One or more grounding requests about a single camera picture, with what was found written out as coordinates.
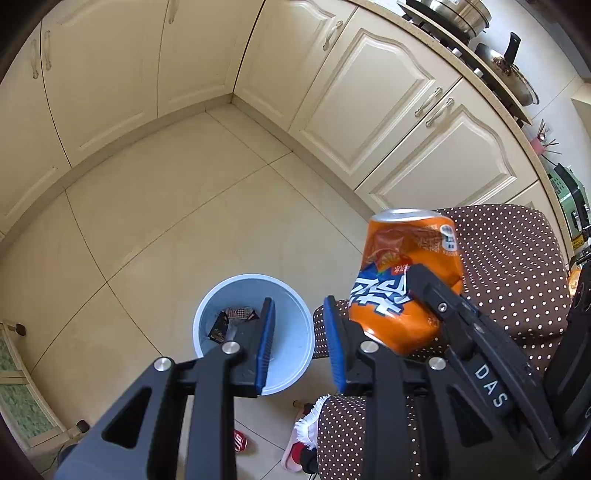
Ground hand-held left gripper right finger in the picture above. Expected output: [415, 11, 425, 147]
[323, 295, 550, 480]

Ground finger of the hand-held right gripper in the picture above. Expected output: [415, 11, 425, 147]
[545, 272, 591, 444]
[405, 263, 563, 461]

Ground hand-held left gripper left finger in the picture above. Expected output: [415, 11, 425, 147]
[55, 296, 278, 480]

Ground light blue trash bin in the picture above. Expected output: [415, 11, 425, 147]
[192, 274, 316, 396]

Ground small dark wrapper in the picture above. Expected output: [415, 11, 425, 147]
[208, 311, 230, 343]

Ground crushed orange can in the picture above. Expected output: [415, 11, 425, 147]
[348, 209, 463, 356]

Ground white red slipper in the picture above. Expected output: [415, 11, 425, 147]
[281, 394, 331, 472]

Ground round table with dotted cloth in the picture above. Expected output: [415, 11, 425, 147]
[313, 205, 575, 480]

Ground green electric cooker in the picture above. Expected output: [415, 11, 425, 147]
[545, 162, 591, 259]

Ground pink utensil cup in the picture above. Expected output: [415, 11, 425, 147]
[531, 119, 561, 160]

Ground beige kitchen countertop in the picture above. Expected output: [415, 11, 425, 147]
[351, 0, 578, 264]

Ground cream lower cabinets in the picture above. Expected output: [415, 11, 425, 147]
[0, 0, 573, 241]

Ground steel wok with lid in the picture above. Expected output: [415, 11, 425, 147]
[475, 32, 540, 108]

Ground black gas stove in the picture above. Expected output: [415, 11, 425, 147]
[397, 0, 532, 125]

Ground steel steamer pot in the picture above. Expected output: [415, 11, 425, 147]
[406, 0, 492, 40]

